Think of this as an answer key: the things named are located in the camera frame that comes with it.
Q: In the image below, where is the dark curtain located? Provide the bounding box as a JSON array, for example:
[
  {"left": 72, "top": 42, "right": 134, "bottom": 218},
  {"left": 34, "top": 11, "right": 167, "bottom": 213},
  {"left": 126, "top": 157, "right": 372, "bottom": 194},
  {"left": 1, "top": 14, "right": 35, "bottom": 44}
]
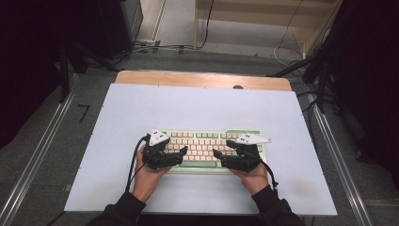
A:
[{"left": 323, "top": 0, "right": 399, "bottom": 189}]

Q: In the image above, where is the left hand-held gripper black cable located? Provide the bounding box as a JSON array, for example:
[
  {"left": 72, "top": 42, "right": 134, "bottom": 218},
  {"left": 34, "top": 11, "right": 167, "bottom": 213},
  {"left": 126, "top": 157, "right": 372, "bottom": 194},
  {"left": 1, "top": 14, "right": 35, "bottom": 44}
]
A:
[{"left": 125, "top": 134, "right": 151, "bottom": 193}]

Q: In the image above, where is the right hand-held gripper black cable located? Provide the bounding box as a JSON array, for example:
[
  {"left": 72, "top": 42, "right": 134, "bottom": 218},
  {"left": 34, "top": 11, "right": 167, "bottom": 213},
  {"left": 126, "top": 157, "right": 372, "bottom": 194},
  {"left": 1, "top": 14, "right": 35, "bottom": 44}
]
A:
[{"left": 257, "top": 157, "right": 279, "bottom": 191}]

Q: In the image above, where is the black metal stand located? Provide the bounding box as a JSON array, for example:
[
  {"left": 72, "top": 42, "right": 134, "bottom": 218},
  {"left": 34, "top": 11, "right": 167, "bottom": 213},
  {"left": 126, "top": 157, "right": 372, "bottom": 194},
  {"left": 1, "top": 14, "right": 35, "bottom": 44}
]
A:
[{"left": 266, "top": 55, "right": 332, "bottom": 114}]

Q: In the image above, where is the white floor cable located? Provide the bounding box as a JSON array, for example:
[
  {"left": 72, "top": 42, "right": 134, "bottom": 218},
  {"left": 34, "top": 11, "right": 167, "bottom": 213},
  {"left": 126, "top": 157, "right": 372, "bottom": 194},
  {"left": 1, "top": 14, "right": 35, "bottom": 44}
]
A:
[{"left": 273, "top": 0, "right": 306, "bottom": 70}]

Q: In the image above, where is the person's left hand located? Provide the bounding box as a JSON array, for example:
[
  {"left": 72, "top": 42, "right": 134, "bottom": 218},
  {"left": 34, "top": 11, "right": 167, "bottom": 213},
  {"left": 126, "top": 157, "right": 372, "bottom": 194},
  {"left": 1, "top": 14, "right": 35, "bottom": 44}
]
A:
[{"left": 131, "top": 145, "right": 172, "bottom": 203}]

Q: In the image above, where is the wooden table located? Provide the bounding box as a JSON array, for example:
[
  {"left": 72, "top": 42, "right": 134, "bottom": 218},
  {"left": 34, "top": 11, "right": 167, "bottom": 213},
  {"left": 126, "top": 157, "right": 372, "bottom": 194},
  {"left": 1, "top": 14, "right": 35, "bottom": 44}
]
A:
[{"left": 114, "top": 69, "right": 294, "bottom": 92}]

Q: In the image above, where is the person's right hand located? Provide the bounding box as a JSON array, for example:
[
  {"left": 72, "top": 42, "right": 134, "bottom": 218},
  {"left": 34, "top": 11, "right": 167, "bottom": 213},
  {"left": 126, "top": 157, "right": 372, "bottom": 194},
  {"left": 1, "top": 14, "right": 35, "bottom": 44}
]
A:
[{"left": 230, "top": 163, "right": 270, "bottom": 196}]

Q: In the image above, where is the grey power strip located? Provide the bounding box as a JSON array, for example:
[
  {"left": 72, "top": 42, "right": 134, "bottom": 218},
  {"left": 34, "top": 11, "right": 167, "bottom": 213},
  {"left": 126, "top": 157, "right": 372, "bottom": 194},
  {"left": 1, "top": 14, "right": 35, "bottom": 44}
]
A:
[{"left": 135, "top": 39, "right": 162, "bottom": 49}]

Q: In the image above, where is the light wooden shelf unit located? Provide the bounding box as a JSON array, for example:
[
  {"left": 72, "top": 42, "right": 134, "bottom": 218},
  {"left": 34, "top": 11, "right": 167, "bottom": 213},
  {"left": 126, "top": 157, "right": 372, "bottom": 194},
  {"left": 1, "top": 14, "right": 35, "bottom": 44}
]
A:
[{"left": 193, "top": 0, "right": 343, "bottom": 59}]

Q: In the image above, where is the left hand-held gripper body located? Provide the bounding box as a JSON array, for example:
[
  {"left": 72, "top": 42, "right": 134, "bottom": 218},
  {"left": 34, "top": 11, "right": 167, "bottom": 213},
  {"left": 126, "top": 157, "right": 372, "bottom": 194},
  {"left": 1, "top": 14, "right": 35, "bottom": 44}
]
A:
[{"left": 142, "top": 128, "right": 172, "bottom": 170}]

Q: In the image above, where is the hand-held gripper black cable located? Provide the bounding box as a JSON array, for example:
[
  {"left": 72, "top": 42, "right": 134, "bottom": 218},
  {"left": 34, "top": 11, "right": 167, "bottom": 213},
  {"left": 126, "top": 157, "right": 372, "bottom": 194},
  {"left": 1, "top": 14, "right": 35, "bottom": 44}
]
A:
[
  {"left": 125, "top": 134, "right": 151, "bottom": 193},
  {"left": 257, "top": 157, "right": 279, "bottom": 191}
]

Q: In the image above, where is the aluminium floor rail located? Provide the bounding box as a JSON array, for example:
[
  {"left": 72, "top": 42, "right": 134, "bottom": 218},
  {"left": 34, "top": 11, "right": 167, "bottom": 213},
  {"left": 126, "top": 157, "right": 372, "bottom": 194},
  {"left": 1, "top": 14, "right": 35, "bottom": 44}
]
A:
[
  {"left": 0, "top": 89, "right": 77, "bottom": 226},
  {"left": 308, "top": 93, "right": 375, "bottom": 226}
]

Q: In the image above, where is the white table cover board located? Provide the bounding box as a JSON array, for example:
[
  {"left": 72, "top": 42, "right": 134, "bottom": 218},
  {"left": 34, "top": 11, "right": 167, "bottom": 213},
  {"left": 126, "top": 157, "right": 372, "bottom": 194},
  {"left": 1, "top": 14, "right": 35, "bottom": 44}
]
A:
[{"left": 64, "top": 83, "right": 338, "bottom": 217}]

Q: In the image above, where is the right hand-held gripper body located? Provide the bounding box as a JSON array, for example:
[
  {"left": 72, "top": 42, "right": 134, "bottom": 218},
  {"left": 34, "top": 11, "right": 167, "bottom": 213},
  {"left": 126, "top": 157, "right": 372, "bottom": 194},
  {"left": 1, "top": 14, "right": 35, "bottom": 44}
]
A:
[{"left": 231, "top": 134, "right": 273, "bottom": 174}]

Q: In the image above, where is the black floor cable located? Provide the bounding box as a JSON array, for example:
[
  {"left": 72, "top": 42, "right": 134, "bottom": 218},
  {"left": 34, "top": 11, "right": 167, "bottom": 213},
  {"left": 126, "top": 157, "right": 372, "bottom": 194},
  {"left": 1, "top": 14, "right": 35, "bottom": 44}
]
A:
[{"left": 196, "top": 0, "right": 215, "bottom": 50}]

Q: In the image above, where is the green and beige keyboard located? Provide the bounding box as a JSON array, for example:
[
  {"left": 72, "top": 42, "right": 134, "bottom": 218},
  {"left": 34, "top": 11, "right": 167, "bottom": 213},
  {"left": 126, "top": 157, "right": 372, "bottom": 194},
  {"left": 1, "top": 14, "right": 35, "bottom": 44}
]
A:
[{"left": 163, "top": 129, "right": 267, "bottom": 174}]

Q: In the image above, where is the black cabinet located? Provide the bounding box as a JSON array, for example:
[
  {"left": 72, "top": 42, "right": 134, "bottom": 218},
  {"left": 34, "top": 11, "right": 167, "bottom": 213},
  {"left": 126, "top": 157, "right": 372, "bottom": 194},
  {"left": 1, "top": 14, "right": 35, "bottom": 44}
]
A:
[{"left": 95, "top": 0, "right": 144, "bottom": 60}]

